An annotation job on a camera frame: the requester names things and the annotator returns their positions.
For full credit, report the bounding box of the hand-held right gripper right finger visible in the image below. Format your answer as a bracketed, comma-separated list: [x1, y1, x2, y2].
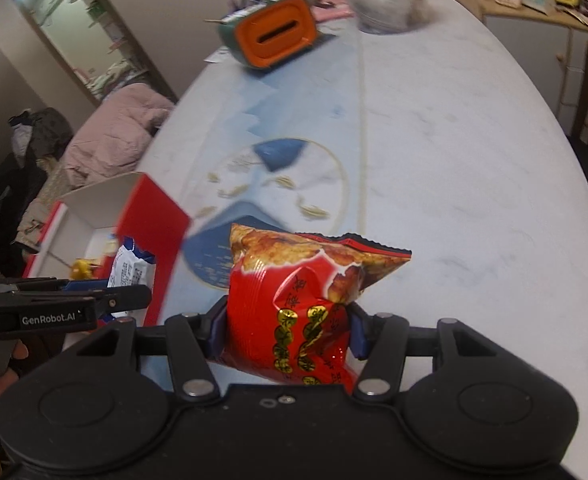
[346, 302, 501, 402]

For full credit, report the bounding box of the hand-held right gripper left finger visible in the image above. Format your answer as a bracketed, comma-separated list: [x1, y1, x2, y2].
[76, 296, 231, 403]

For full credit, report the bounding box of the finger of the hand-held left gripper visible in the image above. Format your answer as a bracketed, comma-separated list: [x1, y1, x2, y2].
[0, 276, 110, 297]
[92, 284, 153, 319]

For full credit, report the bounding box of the white and blue snack packet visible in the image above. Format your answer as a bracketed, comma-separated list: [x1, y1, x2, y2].
[108, 236, 157, 319]

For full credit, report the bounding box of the yellow orange candy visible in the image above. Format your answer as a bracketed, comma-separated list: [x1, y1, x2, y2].
[70, 258, 100, 280]

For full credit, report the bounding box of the large red snack bag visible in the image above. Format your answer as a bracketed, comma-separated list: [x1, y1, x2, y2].
[209, 222, 413, 397]

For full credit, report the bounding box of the red and white cardboard box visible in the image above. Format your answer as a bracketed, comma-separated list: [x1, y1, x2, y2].
[21, 172, 193, 329]

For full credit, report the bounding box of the sofa with beige cover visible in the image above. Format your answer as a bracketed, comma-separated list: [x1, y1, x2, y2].
[0, 154, 70, 282]

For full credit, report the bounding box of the dark clothes pile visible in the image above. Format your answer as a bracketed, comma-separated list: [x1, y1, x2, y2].
[8, 107, 75, 162]

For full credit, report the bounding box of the pink padded jacket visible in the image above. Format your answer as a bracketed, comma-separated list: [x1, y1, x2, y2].
[62, 82, 175, 194]

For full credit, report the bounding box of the orange and green tissue box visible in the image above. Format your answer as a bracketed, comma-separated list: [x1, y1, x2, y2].
[217, 0, 321, 70]

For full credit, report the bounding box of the pink packet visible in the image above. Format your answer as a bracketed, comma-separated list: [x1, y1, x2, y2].
[311, 0, 353, 24]

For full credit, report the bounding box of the white corner cabinet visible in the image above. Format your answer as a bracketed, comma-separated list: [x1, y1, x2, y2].
[443, 0, 588, 132]

